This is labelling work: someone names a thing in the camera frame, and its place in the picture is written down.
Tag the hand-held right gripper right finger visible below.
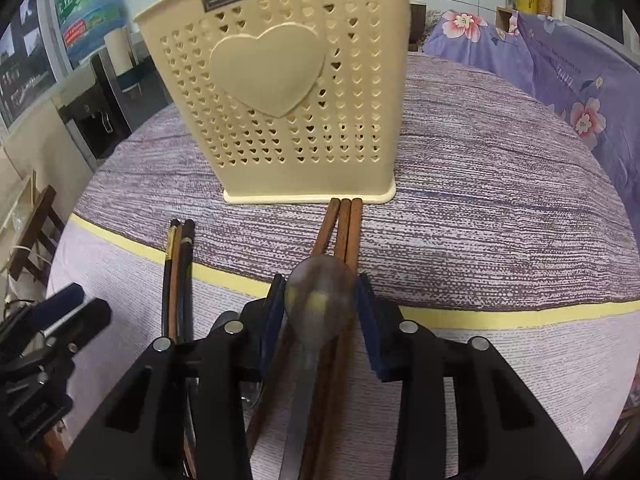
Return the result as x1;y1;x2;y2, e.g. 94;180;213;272
354;274;586;480

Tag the metal spoon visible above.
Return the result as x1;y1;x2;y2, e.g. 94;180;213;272
277;255;359;480

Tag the cream plastic utensil holder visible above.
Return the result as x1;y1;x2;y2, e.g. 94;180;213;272
132;0;413;206

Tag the blue water jug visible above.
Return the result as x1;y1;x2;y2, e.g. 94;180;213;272
52;0;133;68

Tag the brown and yellow chopstick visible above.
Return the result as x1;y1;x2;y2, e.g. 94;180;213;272
169;227;182;341

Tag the white microwave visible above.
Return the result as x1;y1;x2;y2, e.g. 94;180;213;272
564;0;627;45

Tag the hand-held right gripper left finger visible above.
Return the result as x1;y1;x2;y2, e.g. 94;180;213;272
60;274;288;480

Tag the white paper cup holder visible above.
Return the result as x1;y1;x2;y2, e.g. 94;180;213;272
106;26;142;95

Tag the dark wooden chair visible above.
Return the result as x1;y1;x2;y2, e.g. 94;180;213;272
9;185;66;281

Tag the brown wooden chopstick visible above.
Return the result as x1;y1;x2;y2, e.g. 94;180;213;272
245;198;341;461
297;199;352;480
305;199;364;480

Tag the black chopstick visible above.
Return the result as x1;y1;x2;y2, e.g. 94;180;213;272
161;218;182;341
179;219;197;343

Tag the wall poster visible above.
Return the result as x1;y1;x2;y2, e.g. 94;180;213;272
0;0;57;128

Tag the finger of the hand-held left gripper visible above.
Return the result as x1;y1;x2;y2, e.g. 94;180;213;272
45;298;112;356
29;283;85;334

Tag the water dispenser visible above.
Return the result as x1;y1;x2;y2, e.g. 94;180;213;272
52;52;173;173

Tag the purple floral blanket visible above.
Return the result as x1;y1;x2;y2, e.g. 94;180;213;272
422;9;640;241

